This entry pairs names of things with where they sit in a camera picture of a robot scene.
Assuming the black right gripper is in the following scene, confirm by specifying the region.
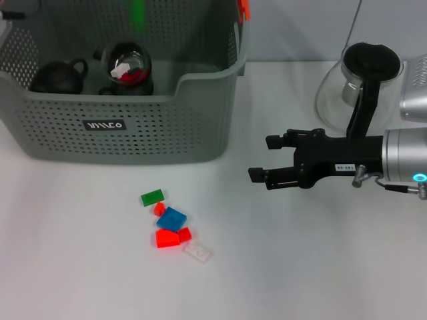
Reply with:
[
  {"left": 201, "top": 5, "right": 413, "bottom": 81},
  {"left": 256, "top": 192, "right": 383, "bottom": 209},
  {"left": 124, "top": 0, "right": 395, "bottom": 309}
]
[{"left": 248, "top": 128, "right": 384, "bottom": 191}]

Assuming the dark clay teapot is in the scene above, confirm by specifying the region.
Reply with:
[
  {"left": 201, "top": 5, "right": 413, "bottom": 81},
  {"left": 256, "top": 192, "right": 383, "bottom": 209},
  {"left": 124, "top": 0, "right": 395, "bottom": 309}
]
[{"left": 29, "top": 58, "right": 89, "bottom": 95}]

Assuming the silver right gripper cable connector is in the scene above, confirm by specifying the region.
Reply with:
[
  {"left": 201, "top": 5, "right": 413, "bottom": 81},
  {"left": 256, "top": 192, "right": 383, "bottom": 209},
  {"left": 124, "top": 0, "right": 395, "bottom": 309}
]
[{"left": 352, "top": 165, "right": 427, "bottom": 201}]

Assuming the white toy brick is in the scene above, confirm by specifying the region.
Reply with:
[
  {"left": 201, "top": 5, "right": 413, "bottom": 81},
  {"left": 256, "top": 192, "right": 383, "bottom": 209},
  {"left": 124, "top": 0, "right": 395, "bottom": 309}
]
[
  {"left": 110, "top": 63, "right": 130, "bottom": 79},
  {"left": 182, "top": 241, "right": 214, "bottom": 265}
]

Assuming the grey-green perforated storage basket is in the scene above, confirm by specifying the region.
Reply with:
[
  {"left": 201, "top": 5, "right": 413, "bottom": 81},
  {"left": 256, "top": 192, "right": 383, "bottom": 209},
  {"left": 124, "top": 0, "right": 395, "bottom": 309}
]
[{"left": 0, "top": 0, "right": 251, "bottom": 166}]

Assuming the blue square toy brick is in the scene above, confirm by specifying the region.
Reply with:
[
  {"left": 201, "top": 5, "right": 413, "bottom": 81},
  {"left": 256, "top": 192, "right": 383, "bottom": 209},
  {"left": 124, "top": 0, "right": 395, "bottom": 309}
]
[{"left": 155, "top": 206, "right": 187, "bottom": 233}]

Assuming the orange basket handle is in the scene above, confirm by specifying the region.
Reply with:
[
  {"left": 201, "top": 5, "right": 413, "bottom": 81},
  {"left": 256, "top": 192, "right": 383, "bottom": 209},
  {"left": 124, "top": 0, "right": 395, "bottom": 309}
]
[{"left": 236, "top": 0, "right": 252, "bottom": 21}]

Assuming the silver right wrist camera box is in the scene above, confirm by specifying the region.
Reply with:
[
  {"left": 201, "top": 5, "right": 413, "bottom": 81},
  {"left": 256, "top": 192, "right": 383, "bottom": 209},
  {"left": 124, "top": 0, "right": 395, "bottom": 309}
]
[{"left": 398, "top": 53, "right": 427, "bottom": 123}]

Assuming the dark red long toy brick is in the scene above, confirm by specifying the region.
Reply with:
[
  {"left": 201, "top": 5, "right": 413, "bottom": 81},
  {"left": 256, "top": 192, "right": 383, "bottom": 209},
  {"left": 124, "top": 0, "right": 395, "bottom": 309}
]
[{"left": 119, "top": 71, "right": 143, "bottom": 84}]

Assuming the orange-red sloped toy brick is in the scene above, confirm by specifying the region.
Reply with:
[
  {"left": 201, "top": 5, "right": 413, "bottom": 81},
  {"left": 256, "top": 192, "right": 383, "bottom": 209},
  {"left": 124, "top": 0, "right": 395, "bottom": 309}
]
[{"left": 155, "top": 229, "right": 181, "bottom": 249}]

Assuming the glass teapot with black handle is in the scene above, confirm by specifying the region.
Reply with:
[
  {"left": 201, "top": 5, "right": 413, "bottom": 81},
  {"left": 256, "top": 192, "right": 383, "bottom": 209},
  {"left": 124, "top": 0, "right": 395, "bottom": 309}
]
[{"left": 314, "top": 42, "right": 404, "bottom": 138}]

